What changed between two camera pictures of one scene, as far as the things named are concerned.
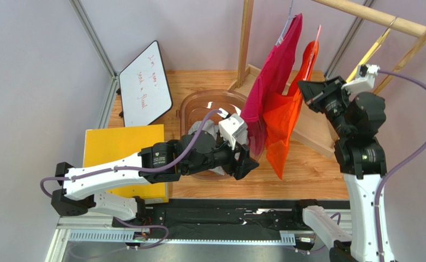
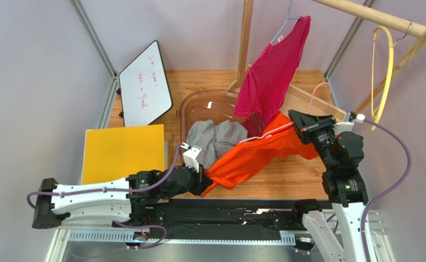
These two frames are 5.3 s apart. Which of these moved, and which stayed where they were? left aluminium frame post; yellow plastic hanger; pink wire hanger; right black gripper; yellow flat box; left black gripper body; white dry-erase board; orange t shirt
Moved: pink wire hanger; left black gripper body; yellow plastic hanger; orange t shirt; right black gripper
Stayed: yellow flat box; white dry-erase board; left aluminium frame post
